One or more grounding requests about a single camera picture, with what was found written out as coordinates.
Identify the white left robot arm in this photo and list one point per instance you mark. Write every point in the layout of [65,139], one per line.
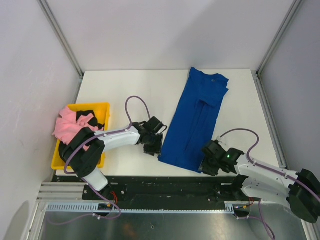
[84,151]

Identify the blue t shirt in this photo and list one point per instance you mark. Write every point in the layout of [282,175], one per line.
[194,121]

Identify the black t shirt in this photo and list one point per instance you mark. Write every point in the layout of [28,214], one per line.
[87,117]

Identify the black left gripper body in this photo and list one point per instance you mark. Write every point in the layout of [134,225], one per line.
[153,145]

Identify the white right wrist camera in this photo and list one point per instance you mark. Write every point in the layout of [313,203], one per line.
[222,142]

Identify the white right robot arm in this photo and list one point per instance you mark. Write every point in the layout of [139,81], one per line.
[296,191]

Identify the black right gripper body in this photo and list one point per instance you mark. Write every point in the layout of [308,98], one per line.
[210,166]

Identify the left aluminium frame post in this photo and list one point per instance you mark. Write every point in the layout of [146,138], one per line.
[49,14]

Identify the right aluminium frame post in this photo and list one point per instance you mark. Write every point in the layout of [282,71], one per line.
[285,25]

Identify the yellow plastic bin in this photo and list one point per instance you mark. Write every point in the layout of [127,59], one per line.
[71,120]

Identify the aluminium frame post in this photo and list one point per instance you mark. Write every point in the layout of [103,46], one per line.
[49,14]
[285,25]

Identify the pink t shirt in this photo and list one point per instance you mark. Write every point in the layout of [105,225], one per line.
[70,125]

